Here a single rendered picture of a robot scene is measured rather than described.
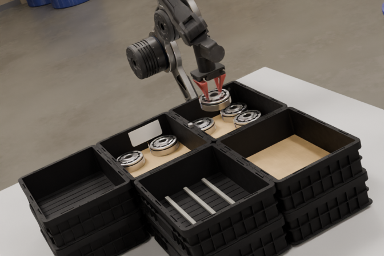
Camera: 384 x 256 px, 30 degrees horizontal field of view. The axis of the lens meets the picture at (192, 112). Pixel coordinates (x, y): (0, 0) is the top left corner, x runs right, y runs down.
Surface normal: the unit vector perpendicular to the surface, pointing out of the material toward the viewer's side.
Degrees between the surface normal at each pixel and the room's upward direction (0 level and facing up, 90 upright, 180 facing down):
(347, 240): 0
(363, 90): 0
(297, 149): 0
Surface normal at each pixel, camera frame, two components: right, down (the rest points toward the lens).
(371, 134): -0.27, -0.88
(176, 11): 0.21, -0.07
